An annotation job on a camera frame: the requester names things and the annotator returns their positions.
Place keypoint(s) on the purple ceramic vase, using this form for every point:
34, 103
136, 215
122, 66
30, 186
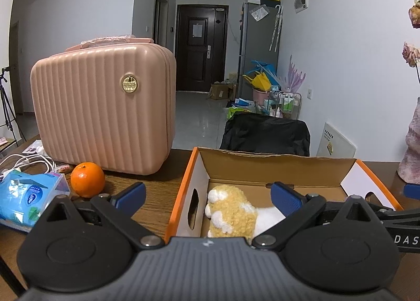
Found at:
409, 167

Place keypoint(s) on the pink ribbed suitcase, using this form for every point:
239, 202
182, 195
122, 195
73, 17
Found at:
108, 101

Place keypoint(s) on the white board against wall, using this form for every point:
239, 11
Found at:
333, 144

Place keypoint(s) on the grey refrigerator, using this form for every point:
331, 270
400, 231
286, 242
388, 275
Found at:
258, 19

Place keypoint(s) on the black chair back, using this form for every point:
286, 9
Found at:
262, 134

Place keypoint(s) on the orange fruit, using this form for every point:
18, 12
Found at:
87, 180

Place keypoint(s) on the black camera tripod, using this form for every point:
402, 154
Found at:
9, 115

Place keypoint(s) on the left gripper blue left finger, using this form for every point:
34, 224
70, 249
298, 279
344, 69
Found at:
129, 200

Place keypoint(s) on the wire trolley with bottles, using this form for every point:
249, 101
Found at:
282, 104

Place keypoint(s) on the dried pink roses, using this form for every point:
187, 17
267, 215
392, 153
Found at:
410, 51

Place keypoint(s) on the cardboard box on floor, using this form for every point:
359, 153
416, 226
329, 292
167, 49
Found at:
222, 91

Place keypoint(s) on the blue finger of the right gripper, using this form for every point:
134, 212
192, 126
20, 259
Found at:
412, 191

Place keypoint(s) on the red cardboard pumpkin box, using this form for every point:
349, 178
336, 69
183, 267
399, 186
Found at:
333, 178

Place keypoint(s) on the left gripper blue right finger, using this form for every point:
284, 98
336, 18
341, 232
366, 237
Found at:
295, 205

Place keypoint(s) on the yellow bag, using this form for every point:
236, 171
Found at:
258, 81

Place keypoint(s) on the yellow white alpaca plush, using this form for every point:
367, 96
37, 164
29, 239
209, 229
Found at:
231, 214

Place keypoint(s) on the dark front door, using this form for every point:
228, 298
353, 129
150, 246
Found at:
200, 46

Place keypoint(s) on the blue tissue pack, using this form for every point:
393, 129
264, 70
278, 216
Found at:
24, 197

